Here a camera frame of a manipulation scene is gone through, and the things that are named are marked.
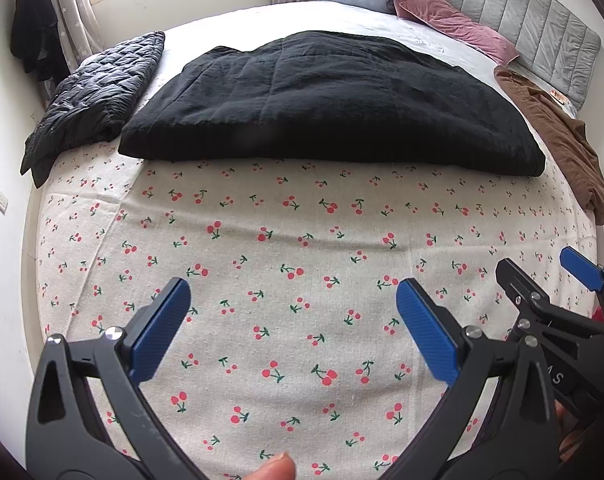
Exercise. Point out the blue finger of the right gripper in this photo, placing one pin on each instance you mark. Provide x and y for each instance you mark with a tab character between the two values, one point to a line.
587	273

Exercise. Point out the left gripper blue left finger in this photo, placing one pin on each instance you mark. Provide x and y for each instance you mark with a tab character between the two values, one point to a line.
65	436

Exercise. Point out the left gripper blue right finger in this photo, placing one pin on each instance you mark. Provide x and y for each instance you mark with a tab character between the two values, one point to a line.
496	419

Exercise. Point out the black quilted jacket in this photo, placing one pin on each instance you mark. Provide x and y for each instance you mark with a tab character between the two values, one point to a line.
332	96

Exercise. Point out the dark clothes hanging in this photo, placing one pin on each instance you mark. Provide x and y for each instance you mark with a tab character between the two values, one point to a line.
34	40

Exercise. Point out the person's right hand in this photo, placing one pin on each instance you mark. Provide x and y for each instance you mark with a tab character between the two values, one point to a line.
570	437

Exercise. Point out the person's left hand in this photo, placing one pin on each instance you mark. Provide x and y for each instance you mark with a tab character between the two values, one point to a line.
279	467

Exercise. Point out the brown garment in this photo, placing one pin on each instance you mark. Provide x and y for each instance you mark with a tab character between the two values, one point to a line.
564	136

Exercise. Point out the small snack packet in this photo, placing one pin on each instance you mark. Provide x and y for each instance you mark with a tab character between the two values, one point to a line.
562	100

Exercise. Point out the cherry print bed sheet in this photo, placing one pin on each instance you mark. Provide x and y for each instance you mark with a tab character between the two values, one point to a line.
292	342

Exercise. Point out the grey padded headboard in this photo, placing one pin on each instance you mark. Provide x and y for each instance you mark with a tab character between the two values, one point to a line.
553	43

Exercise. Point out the pink velvet pillow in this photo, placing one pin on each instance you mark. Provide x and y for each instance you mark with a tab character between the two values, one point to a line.
444	18

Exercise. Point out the dark navy quilted jacket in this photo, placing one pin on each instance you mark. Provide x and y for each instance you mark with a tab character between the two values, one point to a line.
94	103

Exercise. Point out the beige patterned curtain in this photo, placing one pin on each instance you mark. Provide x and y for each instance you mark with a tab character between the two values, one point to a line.
78	30

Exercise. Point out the wall power socket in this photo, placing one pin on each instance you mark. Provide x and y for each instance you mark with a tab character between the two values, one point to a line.
3	203

